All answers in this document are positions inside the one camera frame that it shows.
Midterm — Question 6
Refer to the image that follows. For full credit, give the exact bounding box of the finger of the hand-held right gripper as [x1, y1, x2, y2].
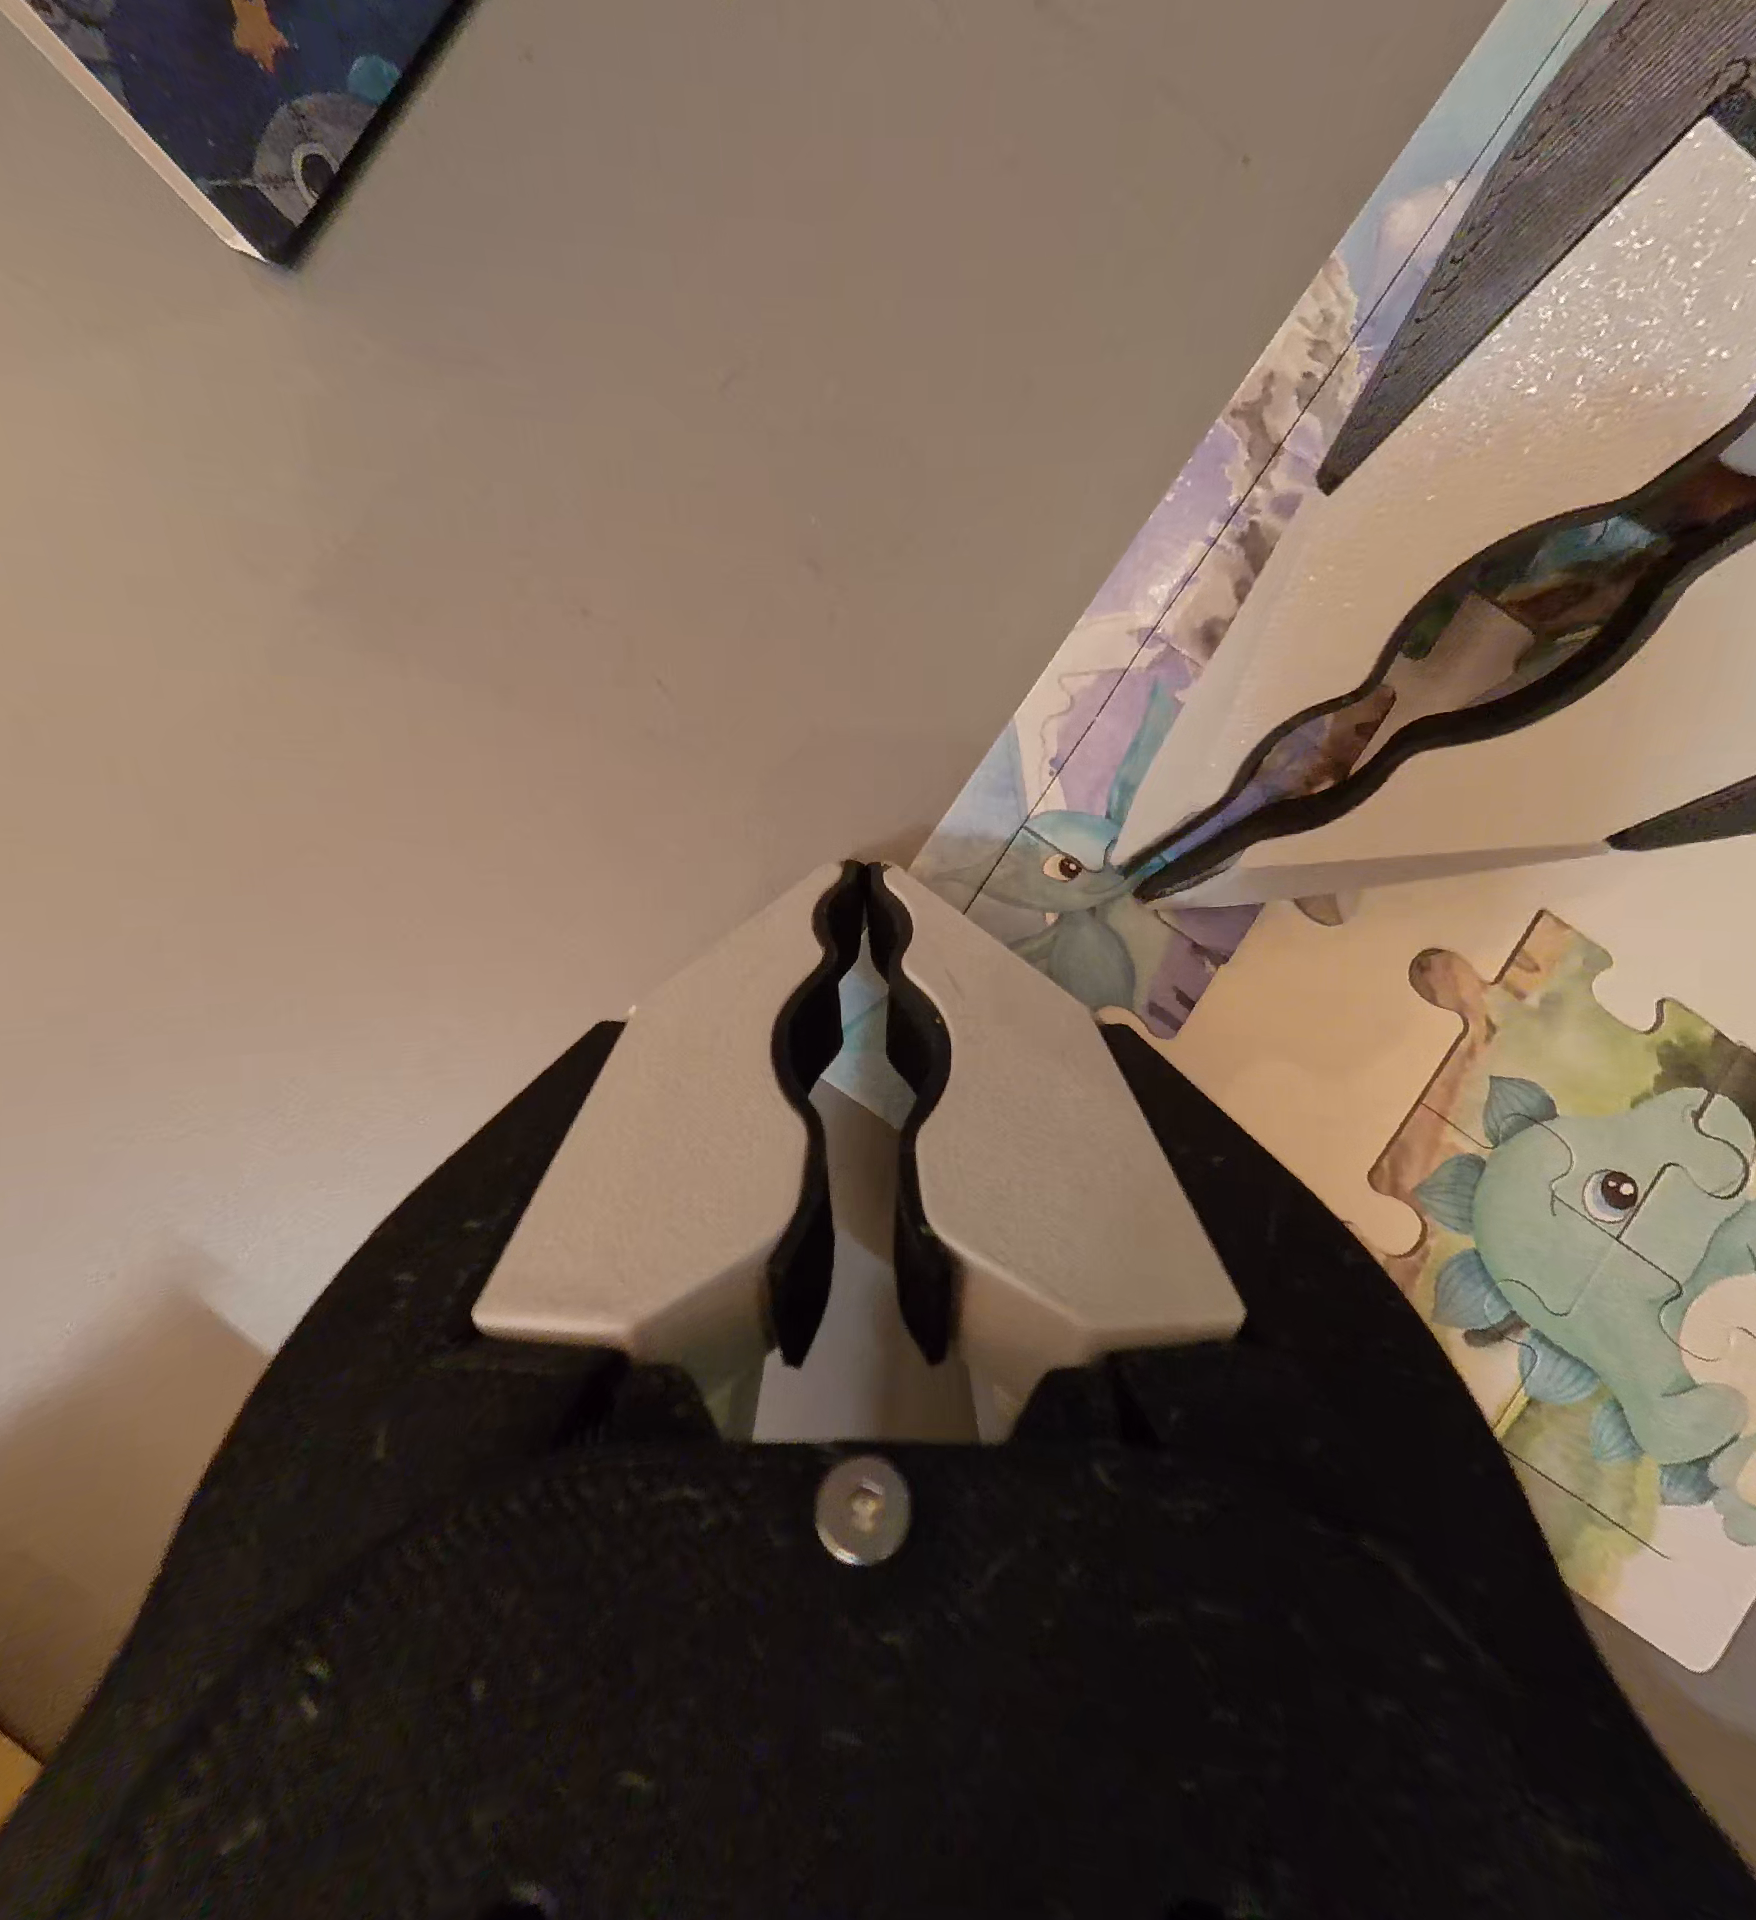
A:
[1122, 119, 1756, 891]
[1138, 469, 1756, 927]

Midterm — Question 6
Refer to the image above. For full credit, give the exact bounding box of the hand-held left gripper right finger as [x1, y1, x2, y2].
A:
[868, 862, 1247, 1368]

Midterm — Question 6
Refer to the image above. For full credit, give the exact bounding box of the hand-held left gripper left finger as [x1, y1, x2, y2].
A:
[471, 858, 873, 1370]

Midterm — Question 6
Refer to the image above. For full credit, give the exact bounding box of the pale blue puzzle piece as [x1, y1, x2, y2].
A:
[815, 965, 921, 1131]

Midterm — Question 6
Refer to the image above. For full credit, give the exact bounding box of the dinosaur jigsaw puzzle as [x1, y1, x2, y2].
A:
[908, 0, 1756, 1674]

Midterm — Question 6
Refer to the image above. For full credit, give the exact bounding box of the space jigsaw puzzle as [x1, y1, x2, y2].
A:
[0, 0, 476, 269]

